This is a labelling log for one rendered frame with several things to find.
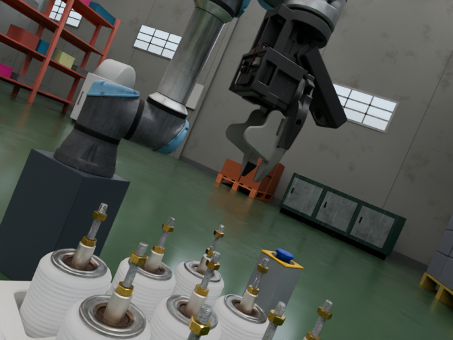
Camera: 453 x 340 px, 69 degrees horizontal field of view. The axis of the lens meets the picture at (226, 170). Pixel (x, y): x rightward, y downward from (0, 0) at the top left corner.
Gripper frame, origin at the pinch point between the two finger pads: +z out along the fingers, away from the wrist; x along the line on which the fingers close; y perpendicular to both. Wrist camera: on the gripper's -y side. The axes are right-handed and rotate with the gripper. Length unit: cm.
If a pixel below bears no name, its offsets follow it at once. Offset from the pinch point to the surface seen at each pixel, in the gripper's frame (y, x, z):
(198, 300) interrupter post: 1.0, 1.0, 18.9
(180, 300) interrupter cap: 1.8, -2.2, 20.9
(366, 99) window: -474, -504, -236
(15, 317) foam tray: 20.7, -4.6, 28.3
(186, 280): -2.8, -12.3, 22.3
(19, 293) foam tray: 21.2, -10.8, 28.8
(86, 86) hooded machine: 30, -593, -21
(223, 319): -6.1, -2.1, 22.6
